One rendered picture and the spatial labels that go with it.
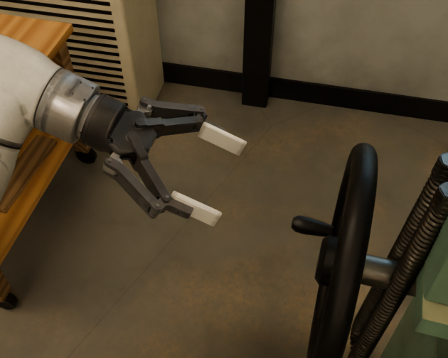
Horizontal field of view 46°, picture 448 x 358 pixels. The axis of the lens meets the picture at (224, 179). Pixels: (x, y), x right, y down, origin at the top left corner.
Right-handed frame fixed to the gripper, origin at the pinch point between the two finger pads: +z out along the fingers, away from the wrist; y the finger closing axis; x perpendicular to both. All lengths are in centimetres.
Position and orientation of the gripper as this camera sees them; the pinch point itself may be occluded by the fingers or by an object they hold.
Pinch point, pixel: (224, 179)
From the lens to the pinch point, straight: 74.5
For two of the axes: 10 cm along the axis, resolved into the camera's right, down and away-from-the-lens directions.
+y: 2.7, -7.3, 6.3
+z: 9.0, 4.2, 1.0
